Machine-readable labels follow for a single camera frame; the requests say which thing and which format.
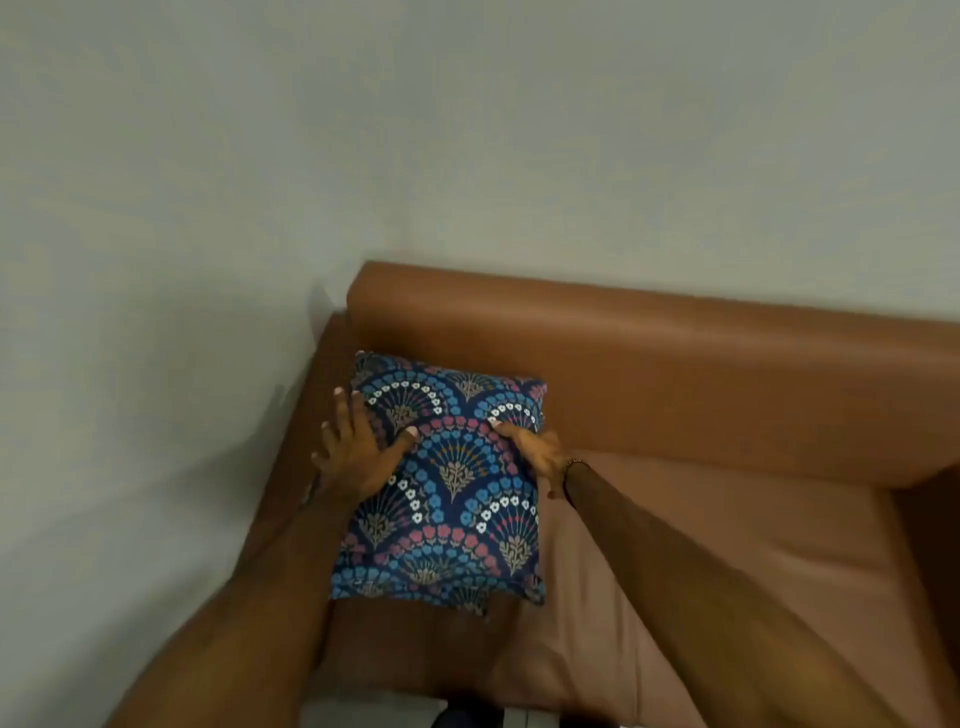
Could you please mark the person's left thumb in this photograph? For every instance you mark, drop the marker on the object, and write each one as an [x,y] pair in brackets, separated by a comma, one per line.
[397,447]

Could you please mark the person's right hand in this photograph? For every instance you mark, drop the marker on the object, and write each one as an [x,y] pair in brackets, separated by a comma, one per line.
[541,454]

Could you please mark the person's left hand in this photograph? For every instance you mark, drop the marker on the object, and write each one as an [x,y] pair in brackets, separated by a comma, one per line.
[354,457]

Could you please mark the person's right forearm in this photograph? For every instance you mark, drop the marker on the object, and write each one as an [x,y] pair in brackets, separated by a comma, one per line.
[712,607]

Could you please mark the person's left forearm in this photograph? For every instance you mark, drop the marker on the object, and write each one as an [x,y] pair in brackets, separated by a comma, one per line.
[247,600]

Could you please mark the person's right thumb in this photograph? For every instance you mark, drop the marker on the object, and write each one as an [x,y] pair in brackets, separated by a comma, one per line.
[510,431]

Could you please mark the blue floral patterned cushion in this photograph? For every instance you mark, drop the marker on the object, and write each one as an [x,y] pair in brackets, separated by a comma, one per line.
[450,480]

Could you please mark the person's left middle finger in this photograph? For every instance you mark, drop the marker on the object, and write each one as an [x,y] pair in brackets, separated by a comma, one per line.
[330,442]

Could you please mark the brown leather sofa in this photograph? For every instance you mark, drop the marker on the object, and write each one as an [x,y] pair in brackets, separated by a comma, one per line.
[675,465]

